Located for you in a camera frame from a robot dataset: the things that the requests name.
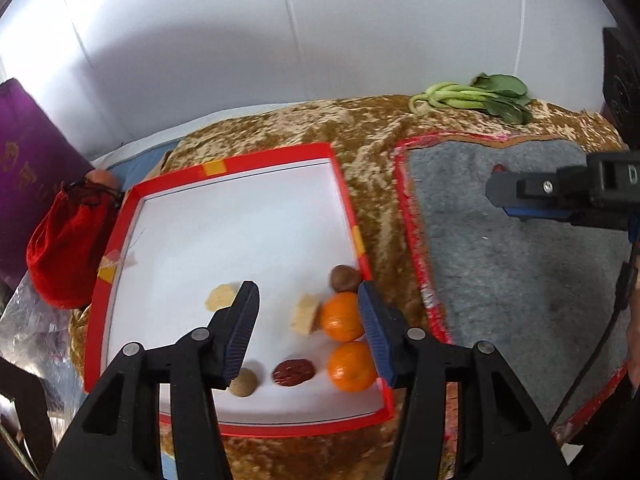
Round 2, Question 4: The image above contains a grey felt mat red border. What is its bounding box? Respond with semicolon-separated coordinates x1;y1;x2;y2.
394;132;640;441

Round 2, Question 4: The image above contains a red-rimmed white tray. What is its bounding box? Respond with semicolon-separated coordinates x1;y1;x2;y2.
82;142;396;436

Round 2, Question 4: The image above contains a large orange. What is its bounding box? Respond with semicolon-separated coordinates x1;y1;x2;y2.
320;291;366;343

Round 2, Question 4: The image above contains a purple box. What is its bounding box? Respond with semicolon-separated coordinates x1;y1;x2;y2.
0;77;96;286

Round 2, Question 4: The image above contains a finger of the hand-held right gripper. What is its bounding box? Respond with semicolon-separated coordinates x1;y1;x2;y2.
486;165;591;223

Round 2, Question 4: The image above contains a pale yellow cane piece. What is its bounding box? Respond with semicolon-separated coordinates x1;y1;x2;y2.
290;294;322;335
205;284;238;311

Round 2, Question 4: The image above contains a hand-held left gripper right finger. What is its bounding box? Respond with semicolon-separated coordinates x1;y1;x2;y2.
357;280;576;480

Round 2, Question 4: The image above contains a red mesh bag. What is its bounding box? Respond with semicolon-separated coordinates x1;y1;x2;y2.
26;182;121;311

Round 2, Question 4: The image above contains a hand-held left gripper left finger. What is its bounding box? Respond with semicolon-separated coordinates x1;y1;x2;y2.
42;280;262;480

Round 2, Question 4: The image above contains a black cable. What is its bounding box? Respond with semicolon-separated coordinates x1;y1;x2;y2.
547;245;640;428

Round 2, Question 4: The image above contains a medium orange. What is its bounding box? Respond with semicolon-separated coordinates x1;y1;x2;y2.
327;341;378;395

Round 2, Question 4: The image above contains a blue cloth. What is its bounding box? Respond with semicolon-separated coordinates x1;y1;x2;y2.
92;137;186;196

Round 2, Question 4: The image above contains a brown patterned cloth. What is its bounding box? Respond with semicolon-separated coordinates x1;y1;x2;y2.
67;94;631;480

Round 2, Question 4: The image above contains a small round tan nut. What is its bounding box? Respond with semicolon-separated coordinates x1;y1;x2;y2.
330;265;362;293
227;367;259;398

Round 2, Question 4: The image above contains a green bok choy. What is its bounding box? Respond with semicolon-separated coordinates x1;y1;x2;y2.
409;72;533;126

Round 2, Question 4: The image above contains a clear plastic sheet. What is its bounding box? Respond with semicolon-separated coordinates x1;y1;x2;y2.
0;270;86;376

